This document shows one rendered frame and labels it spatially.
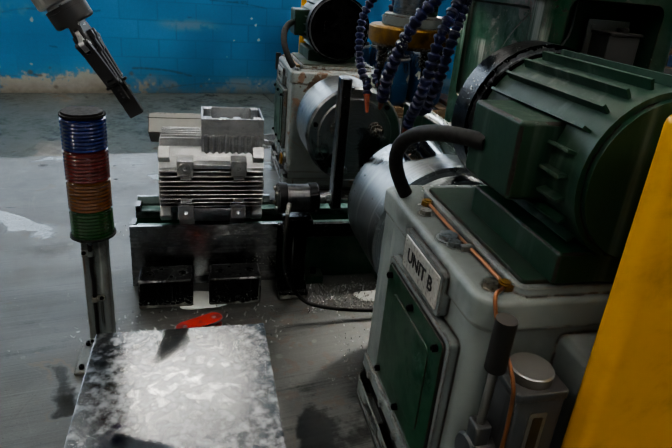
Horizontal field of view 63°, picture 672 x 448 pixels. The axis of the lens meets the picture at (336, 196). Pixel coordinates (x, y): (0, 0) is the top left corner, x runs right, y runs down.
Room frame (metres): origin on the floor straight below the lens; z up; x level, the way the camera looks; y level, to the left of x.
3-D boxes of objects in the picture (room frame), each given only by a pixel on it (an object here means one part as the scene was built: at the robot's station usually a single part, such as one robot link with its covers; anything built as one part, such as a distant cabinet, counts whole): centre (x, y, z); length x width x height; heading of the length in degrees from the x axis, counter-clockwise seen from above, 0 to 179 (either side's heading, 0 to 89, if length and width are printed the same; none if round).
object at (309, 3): (1.76, 0.11, 1.16); 0.33 x 0.26 x 0.42; 15
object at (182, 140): (1.06, 0.26, 1.02); 0.20 x 0.19 x 0.19; 105
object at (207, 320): (0.82, 0.23, 0.81); 0.09 x 0.03 x 0.02; 130
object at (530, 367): (0.41, -0.18, 1.07); 0.08 x 0.07 x 0.20; 105
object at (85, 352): (0.72, 0.36, 1.01); 0.08 x 0.08 x 0.42; 15
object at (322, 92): (1.49, 0.00, 1.04); 0.37 x 0.25 x 0.25; 15
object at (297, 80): (1.73, 0.06, 0.99); 0.35 x 0.31 x 0.37; 15
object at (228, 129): (1.07, 0.22, 1.11); 0.12 x 0.11 x 0.07; 105
